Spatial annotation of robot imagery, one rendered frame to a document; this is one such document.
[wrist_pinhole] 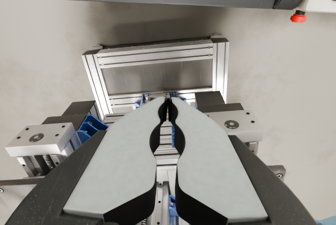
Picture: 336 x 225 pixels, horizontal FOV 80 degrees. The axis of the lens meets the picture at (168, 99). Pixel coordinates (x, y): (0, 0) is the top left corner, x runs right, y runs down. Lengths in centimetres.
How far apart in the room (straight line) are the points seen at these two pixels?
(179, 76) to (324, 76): 108
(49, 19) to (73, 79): 42
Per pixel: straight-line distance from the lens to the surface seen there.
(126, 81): 130
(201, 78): 128
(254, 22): 148
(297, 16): 64
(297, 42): 164
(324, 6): 46
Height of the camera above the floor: 136
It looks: 60 degrees down
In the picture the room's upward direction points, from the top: 178 degrees counter-clockwise
